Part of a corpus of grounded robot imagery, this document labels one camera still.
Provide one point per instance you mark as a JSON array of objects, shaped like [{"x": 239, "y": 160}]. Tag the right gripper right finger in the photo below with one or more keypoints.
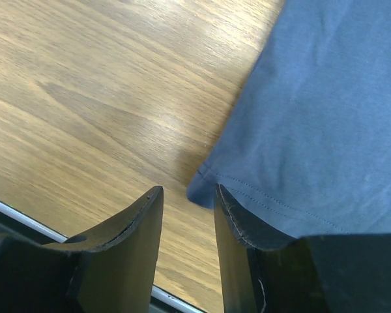
[{"x": 265, "y": 270}]

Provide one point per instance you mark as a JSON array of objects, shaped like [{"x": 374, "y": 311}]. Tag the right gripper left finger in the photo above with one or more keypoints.
[{"x": 108, "y": 268}]

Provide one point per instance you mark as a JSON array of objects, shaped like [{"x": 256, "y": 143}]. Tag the blue tank top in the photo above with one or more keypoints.
[{"x": 307, "y": 147}]

